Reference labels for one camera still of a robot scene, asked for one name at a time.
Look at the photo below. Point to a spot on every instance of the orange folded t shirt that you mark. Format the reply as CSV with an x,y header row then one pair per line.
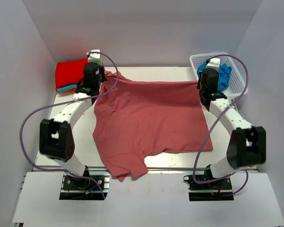
x,y
66,90

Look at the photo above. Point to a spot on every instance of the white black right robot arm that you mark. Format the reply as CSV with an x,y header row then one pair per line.
x,y
247,145

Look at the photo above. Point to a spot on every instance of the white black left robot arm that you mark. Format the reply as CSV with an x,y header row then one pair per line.
x,y
56,139

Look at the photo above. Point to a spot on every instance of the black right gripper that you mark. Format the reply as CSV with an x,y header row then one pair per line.
x,y
200,78

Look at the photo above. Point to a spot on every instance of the blue crumpled t shirt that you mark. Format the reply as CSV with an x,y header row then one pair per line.
x,y
224,75

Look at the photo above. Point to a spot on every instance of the pink t shirt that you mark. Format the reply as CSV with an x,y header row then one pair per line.
x,y
137,119

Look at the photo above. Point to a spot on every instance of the light blue folded t shirt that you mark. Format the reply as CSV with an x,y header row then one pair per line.
x,y
71,86

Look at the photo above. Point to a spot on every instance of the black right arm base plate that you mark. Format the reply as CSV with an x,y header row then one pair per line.
x,y
217,191

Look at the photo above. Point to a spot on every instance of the white plastic basket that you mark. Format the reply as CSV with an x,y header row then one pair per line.
x,y
236,82

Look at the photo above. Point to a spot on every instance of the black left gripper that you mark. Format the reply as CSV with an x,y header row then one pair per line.
x,y
101,68

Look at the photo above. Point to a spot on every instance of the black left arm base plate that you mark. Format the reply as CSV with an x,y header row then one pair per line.
x,y
73,189

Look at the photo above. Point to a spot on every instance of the red folded t shirt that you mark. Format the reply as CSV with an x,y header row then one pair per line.
x,y
69,73

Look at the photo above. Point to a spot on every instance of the aluminium table edge rail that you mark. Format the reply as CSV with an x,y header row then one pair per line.
x,y
163,161

